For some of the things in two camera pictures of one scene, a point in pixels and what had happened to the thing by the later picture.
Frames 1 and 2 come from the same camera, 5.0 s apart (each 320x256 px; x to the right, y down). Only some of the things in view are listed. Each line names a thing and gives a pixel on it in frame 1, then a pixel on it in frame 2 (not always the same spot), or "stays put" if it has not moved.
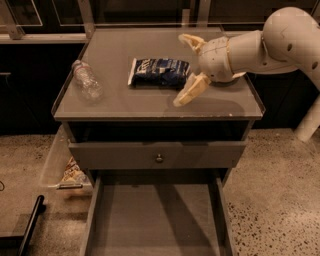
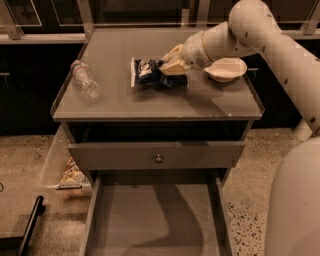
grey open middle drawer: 158,215 stays put
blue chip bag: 159,73 stays put
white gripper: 215,57 -> 195,51
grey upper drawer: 151,155 stays put
